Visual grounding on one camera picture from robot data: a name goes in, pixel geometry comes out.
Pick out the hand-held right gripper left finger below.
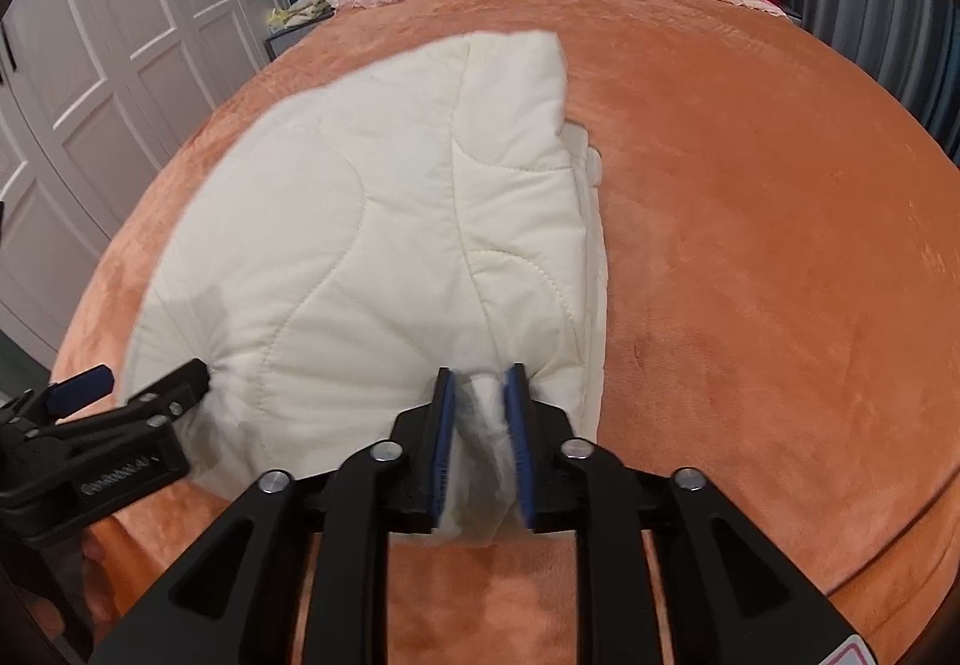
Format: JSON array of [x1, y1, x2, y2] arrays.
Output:
[[90, 369, 456, 665]]

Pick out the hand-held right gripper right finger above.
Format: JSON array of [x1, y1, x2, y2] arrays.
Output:
[[504, 363, 875, 665]]

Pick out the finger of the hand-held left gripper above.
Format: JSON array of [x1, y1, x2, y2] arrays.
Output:
[[45, 365, 115, 420], [56, 357, 211, 441]]

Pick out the white quilted jacket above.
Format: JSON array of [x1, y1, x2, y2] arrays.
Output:
[[124, 29, 608, 550]]

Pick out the orange plush blanket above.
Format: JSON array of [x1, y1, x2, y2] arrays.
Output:
[[49, 0, 960, 665]]

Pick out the white panelled wardrobe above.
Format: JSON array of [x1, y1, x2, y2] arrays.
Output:
[[0, 0, 282, 355]]

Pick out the dark nightstand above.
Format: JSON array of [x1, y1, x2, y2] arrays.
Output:
[[264, 0, 335, 65]]

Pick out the pale yellow cloth items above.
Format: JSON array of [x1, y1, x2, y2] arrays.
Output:
[[268, 0, 332, 31]]

